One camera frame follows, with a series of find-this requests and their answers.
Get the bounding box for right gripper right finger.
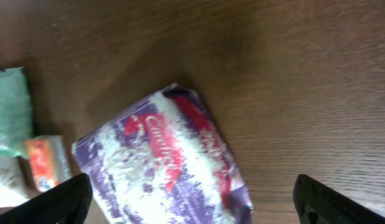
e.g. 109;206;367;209
293;174;385;224

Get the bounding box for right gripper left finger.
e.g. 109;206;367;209
0;173;93;224

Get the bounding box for orange tissue pack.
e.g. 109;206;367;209
24;135;72;192

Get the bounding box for white tube with cork cap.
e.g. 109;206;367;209
0;156;30;208

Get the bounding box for teal wet wipes pack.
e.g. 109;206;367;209
0;67;33;159

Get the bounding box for purple red pad pack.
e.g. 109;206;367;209
72;83;253;223

